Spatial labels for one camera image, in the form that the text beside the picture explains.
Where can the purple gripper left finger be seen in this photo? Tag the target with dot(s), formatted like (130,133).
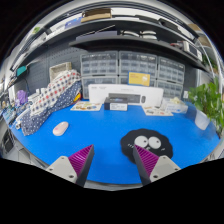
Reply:
(74,168)

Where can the middle drawer organizer cabinet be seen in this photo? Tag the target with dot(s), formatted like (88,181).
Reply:
(137,62)

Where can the cardboard box on shelf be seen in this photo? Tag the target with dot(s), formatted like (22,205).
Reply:
(95,14)

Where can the white keyboard box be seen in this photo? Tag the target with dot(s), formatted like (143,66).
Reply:
(135,95)

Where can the black round cartoon mouse pad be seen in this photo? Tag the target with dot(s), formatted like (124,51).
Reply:
(150,140)

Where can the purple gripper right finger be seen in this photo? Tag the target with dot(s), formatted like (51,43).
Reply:
(152,167)

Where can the blue table mat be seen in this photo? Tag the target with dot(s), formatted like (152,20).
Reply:
(104,129)

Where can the patterned fabric pile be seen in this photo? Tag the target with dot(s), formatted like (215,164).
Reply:
(59,94)

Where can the right drawer organizer cabinet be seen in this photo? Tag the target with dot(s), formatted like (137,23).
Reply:
(170,77)

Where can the illustrated card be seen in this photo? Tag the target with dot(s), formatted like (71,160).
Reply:
(86,106)
(154,111)

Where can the small black white box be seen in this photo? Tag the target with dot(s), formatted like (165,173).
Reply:
(115,104)

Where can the right illustrated card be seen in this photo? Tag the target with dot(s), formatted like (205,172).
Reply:
(154,111)

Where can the drawer organizer cabinet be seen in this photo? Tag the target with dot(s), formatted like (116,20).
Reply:
(98,68)
(137,62)
(170,77)

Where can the dark wall shelf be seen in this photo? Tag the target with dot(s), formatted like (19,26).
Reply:
(111,34)

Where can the purple object at left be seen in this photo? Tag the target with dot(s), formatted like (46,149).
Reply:
(21,98)

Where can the green potted plant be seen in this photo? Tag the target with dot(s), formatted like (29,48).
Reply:
(207,99)

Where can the left drawer organizer cabinet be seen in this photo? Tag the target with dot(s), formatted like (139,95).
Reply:
(98,68)

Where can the white basket on pegboard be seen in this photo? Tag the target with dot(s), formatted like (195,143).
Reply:
(54,71)

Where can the white clear plastic box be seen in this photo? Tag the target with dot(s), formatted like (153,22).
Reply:
(174,105)

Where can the left illustrated card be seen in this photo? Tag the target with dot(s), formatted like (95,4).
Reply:
(86,106)

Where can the yellow label card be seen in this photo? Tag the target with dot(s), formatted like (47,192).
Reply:
(135,78)

